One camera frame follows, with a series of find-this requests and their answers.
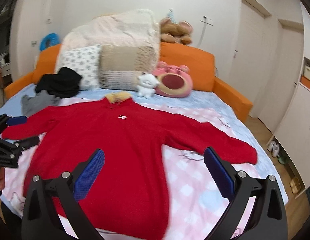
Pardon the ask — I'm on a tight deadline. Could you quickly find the blue round wall fan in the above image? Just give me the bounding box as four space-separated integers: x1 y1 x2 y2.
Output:
39 33 60 51

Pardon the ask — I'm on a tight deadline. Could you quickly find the red sweater with yellow collar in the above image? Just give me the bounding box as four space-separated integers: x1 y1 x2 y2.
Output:
2 99 257 239

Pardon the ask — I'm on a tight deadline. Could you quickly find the cream folded blanket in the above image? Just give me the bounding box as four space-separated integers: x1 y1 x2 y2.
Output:
60 9 160 55

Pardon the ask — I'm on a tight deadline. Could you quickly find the black garment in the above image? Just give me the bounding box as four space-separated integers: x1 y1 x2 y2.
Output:
35 67 82 99

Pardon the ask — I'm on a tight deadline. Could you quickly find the orange bed frame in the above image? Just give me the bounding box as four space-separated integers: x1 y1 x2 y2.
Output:
4 42 253 122

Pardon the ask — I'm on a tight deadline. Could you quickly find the pink bear face cushion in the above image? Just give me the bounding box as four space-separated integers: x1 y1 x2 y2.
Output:
153 61 193 98

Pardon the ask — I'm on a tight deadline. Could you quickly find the white shoes pair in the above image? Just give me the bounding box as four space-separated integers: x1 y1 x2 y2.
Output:
267 140 280 158

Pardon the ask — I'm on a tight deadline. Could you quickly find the white room door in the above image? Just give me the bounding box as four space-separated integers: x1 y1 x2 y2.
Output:
229 0 304 132

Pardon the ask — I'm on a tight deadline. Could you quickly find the white wall cable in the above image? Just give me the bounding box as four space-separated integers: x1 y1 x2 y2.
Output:
196 15 215 49

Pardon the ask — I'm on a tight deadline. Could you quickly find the white plush sheep toy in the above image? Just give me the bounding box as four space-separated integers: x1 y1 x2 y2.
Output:
137 73 160 99

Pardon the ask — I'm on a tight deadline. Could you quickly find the brown plush bear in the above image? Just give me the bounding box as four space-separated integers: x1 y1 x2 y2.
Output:
159 17 193 45

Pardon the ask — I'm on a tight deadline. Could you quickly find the grey garment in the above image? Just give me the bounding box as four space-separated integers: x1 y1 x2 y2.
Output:
21 90 61 117

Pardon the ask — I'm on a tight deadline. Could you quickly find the white floral pillow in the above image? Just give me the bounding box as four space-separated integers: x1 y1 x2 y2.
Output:
55 44 101 90

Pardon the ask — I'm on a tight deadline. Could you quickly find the yellow slippers pair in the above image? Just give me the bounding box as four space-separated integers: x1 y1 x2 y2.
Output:
289 177 301 194

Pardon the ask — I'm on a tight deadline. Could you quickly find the white wardrobe cabinet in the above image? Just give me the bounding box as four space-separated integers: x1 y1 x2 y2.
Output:
272 57 310 198

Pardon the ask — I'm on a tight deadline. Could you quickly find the white storage basket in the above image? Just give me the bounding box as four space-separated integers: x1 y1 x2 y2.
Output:
303 64 310 80

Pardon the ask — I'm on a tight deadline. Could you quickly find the person left hand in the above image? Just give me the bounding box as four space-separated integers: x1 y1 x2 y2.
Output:
0 167 5 190

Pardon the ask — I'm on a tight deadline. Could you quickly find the beige patchwork pillow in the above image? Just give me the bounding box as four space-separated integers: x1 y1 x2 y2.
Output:
98 44 159 91

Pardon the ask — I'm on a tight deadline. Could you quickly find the orange storage box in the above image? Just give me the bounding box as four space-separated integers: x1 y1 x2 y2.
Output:
300 75 310 89

